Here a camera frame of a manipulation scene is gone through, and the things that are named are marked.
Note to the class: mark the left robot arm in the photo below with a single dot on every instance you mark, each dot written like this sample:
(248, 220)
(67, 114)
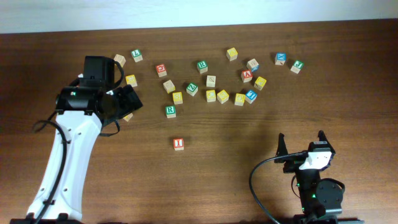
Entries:
(83, 108)

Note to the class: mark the yellow S block tilted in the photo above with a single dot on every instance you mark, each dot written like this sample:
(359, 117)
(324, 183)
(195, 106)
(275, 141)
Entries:
(222, 96)

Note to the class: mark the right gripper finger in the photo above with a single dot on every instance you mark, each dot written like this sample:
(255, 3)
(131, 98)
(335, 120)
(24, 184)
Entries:
(281, 148)
(322, 137)

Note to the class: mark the yellow block upper left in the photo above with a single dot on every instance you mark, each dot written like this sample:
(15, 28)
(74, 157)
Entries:
(131, 80)

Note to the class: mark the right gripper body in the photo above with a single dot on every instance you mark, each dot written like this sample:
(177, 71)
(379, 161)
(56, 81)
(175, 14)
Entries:
(293, 165)

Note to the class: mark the green L block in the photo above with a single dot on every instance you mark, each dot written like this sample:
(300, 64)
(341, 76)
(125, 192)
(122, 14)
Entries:
(137, 56)

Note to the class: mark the yellow C block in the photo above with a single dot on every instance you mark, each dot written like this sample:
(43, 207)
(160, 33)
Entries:
(210, 96)

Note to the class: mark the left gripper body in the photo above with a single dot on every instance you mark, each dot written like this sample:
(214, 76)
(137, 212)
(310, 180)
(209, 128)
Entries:
(128, 102)

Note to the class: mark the red I block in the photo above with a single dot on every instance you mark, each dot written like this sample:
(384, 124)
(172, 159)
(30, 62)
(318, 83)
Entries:
(178, 144)

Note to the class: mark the red A block right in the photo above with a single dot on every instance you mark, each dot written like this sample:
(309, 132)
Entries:
(246, 76)

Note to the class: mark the yellow block top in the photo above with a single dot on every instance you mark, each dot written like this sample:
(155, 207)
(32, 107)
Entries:
(232, 54)

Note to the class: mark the green R block lower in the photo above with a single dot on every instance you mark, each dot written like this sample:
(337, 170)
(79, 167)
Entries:
(170, 112)

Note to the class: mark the green J block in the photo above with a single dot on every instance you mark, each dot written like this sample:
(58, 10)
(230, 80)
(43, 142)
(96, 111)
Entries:
(297, 66)

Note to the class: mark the yellow O block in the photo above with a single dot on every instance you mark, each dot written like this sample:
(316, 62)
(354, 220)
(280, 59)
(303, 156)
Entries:
(128, 117)

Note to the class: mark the yellow block right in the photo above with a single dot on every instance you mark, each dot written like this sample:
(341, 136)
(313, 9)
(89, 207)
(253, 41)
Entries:
(260, 83)

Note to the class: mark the plain wood block centre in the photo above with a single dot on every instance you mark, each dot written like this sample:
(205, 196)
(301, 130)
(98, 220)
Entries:
(169, 86)

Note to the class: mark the green R block upper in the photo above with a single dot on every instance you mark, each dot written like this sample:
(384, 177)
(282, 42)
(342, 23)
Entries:
(202, 66)

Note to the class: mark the red Q block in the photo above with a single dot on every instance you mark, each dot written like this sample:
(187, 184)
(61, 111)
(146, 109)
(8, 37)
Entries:
(161, 70)

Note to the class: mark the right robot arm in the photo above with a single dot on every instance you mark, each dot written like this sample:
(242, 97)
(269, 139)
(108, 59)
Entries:
(321, 199)

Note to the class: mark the yellow E block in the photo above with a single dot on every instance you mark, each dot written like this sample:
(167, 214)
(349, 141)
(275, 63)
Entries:
(239, 99)

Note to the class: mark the blue I block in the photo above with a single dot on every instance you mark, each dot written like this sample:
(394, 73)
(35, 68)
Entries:
(250, 96)

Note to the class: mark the green Z block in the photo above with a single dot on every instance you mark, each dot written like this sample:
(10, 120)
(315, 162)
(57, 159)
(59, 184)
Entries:
(192, 89)

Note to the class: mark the green r block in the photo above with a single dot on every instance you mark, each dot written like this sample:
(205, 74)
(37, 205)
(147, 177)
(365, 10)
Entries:
(170, 112)
(202, 66)

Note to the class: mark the plain block blue side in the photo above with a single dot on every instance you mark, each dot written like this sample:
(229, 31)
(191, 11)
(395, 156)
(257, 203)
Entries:
(252, 65)

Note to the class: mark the plain yellow-sided block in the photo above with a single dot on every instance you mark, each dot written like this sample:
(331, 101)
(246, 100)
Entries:
(120, 59)

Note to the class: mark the blue X block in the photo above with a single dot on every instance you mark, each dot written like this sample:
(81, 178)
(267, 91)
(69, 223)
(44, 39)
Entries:
(280, 58)

